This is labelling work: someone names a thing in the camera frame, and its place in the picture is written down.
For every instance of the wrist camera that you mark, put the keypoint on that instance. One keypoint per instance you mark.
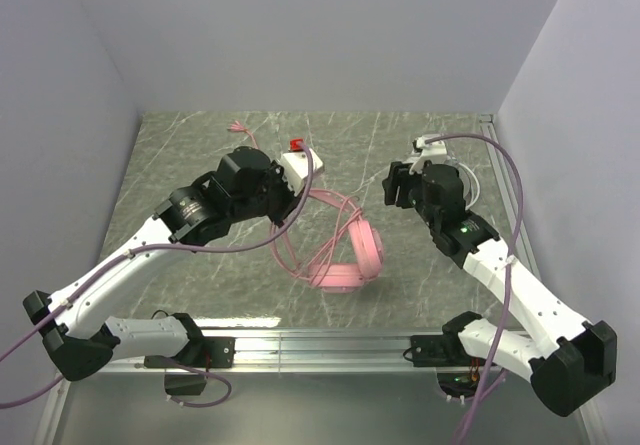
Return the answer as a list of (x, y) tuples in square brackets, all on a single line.
[(428, 148), (294, 163)]

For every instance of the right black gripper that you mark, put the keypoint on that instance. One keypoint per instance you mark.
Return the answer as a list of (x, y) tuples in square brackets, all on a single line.
[(396, 185)]

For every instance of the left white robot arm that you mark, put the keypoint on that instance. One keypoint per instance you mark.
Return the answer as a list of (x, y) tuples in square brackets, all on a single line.
[(79, 331)]

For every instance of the right side aluminium rail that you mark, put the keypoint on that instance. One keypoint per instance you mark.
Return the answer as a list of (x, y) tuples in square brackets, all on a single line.
[(507, 187)]

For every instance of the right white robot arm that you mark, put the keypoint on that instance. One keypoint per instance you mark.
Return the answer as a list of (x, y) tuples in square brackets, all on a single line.
[(567, 359)]

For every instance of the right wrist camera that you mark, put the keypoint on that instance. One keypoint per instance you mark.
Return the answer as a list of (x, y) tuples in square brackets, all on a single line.
[(428, 148)]

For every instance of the pink headset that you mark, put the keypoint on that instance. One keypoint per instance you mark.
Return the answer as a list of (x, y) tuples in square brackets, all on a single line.
[(321, 271)]

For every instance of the aluminium rail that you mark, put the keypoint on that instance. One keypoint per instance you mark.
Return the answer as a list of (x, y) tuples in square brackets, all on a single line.
[(333, 351), (507, 187)]

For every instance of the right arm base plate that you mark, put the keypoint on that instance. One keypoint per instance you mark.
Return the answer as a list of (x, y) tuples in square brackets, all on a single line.
[(432, 351)]

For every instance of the front aluminium rail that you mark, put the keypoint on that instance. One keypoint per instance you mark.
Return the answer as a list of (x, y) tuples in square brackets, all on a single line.
[(333, 351)]

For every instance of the white headset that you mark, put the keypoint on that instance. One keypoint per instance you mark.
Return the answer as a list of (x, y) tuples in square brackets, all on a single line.
[(471, 184)]

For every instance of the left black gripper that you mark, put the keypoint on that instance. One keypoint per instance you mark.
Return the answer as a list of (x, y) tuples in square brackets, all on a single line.
[(282, 201)]

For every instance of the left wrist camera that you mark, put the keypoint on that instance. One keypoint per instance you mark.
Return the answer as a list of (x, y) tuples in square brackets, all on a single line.
[(294, 163)]

